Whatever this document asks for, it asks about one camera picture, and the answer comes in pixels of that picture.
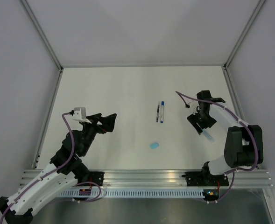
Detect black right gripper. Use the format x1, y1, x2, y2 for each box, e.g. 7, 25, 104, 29
187, 109, 217, 135

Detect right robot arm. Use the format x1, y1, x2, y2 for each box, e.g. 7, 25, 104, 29
187, 90, 264, 185

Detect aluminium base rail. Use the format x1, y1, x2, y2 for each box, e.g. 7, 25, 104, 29
20, 169, 275, 189

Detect aluminium frame post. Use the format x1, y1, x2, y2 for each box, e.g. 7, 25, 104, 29
223, 0, 267, 70
19, 0, 63, 72

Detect right aluminium frame post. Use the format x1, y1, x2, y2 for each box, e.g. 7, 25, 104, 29
223, 0, 267, 70

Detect purple gel pen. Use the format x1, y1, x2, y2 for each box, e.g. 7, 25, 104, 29
156, 105, 160, 123

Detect light blue highlighter pen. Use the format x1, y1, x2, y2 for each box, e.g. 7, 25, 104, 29
202, 129, 215, 142

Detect slotted cable duct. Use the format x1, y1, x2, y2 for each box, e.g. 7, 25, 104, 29
58, 187, 204, 199

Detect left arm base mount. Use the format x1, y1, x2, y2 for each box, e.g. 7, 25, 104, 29
76, 171, 105, 187

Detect light blue eraser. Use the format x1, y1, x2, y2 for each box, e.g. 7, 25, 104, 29
149, 142, 159, 149

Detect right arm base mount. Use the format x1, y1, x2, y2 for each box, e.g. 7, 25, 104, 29
181, 162, 229, 187

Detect left aluminium frame post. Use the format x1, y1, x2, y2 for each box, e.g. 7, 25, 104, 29
19, 0, 63, 72

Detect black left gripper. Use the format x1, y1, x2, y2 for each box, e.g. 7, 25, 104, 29
81, 113, 117, 155

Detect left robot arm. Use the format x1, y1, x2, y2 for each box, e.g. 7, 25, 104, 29
0, 108, 117, 224

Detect white marker pen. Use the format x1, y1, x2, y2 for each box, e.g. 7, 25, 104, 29
160, 104, 164, 123

